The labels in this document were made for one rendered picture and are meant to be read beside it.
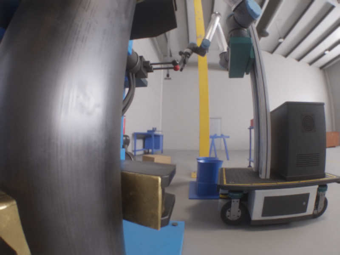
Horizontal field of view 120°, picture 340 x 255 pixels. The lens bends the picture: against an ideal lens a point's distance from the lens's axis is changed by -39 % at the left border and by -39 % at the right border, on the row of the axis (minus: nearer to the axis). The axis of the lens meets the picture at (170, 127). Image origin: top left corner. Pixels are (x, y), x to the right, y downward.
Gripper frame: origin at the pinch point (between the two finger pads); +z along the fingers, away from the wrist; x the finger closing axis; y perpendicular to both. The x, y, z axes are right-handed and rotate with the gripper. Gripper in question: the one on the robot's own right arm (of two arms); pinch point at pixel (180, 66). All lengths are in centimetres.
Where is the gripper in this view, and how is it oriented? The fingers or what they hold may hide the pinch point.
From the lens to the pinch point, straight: 171.5
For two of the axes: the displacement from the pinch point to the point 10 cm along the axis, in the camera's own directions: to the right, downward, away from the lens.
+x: 1.4, 2.0, 9.7
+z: -4.3, 9.0, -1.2
